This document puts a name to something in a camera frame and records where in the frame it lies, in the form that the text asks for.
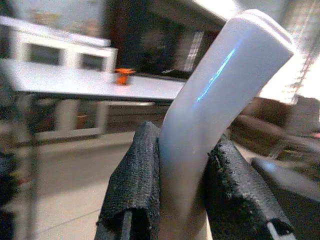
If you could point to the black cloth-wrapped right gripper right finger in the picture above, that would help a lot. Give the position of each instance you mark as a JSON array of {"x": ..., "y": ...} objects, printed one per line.
[{"x": 240, "y": 195}]

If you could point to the brown sofa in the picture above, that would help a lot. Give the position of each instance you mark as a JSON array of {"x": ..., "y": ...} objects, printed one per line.
[{"x": 272, "y": 125}]

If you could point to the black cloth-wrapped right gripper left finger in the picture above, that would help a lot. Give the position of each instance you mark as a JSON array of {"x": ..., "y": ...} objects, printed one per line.
[{"x": 135, "y": 185}]

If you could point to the orange small object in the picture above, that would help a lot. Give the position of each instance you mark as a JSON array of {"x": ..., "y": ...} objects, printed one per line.
[{"x": 123, "y": 76}]

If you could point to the white long table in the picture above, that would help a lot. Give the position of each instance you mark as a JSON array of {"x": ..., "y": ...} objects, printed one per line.
[{"x": 82, "y": 81}]

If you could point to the dark tv wall unit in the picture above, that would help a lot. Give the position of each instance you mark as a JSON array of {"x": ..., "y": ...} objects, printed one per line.
[{"x": 160, "y": 40}]

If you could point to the white glass-door cabinet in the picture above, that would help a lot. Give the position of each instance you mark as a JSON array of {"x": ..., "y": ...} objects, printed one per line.
[{"x": 62, "y": 50}]

